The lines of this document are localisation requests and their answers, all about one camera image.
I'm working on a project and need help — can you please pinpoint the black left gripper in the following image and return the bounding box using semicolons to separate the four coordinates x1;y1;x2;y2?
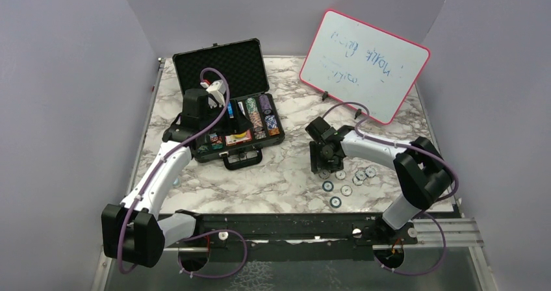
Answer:
200;99;254;136

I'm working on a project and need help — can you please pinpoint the blue playing card deck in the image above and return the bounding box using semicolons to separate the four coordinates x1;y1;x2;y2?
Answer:
227;100;246;118

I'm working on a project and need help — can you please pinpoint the red playing card deck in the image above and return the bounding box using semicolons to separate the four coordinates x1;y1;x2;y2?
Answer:
225;132;253;146

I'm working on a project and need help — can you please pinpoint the yellow round button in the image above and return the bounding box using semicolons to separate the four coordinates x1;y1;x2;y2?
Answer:
234;130;250;139

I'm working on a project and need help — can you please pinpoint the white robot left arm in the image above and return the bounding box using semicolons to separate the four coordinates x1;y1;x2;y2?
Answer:
101;85;231;274

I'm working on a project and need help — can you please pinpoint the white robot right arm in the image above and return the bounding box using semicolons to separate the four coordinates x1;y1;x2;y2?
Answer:
305;117;458;244

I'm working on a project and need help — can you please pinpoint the black poker set case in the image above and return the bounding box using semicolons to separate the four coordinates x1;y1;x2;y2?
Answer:
162;38;285;170

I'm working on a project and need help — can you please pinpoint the orange blue chip stack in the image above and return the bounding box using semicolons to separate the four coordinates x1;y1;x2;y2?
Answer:
249;111;264;133

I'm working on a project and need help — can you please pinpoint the mixed small chip stack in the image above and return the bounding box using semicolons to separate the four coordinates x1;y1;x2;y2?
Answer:
254;131;267;140

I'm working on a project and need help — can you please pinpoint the green white chip stack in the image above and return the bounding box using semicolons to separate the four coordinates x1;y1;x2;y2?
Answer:
246;97;259;114

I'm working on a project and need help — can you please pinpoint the red white chip stack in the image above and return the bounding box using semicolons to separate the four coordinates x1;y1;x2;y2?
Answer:
209;133;224;150

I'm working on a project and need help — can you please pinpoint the blue white chip stack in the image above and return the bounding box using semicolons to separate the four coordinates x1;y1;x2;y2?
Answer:
264;115;280;136

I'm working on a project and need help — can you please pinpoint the green blue poker chip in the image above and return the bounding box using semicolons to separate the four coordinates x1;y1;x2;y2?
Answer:
322;181;334;192
329;196;342;209

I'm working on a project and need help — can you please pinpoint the purple chip stack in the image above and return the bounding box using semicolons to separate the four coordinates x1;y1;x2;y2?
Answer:
259;94;273;116

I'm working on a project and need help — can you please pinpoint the green blue chip stack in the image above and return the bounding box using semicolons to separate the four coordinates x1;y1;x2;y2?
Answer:
197;145;209;153

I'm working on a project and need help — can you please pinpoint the pink framed whiteboard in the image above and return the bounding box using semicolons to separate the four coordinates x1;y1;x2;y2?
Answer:
299;10;431;125

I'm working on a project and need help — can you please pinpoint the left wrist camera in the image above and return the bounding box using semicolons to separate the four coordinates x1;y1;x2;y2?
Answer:
200;80;227;108

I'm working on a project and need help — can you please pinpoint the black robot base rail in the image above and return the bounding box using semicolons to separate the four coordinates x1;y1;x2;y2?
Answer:
170;213;418;262

